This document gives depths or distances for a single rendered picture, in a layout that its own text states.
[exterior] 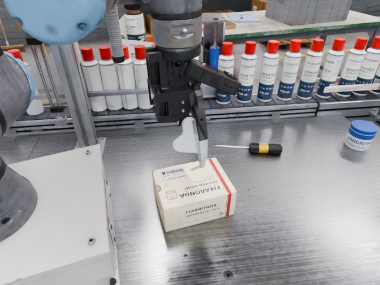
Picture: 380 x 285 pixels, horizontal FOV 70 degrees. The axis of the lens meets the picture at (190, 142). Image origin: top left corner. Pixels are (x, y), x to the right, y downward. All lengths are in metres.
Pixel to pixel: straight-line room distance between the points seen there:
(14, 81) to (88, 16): 0.33
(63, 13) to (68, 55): 0.47
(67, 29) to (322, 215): 0.62
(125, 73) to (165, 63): 0.46
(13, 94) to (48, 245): 0.26
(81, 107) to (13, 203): 0.34
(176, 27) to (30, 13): 0.19
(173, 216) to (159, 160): 0.25
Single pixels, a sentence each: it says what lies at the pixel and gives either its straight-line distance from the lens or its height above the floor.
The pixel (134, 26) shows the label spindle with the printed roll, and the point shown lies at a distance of 1.44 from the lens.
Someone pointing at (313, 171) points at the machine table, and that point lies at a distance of 0.82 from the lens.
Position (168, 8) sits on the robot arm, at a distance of 0.41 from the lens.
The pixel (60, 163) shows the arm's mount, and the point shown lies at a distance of 0.65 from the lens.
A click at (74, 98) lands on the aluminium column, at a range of 0.80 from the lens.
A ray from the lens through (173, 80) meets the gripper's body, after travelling 0.45.
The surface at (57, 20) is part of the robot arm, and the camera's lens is 0.28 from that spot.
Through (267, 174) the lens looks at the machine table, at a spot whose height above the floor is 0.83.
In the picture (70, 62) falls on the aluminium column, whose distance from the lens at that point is 0.75.
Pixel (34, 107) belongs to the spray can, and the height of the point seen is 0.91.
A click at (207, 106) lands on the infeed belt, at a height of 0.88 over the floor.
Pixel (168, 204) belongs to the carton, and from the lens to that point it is 0.57.
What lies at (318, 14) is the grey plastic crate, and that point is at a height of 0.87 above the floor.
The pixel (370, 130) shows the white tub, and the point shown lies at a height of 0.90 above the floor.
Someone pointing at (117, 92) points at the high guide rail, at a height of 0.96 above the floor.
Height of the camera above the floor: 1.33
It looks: 36 degrees down
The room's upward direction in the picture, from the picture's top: straight up
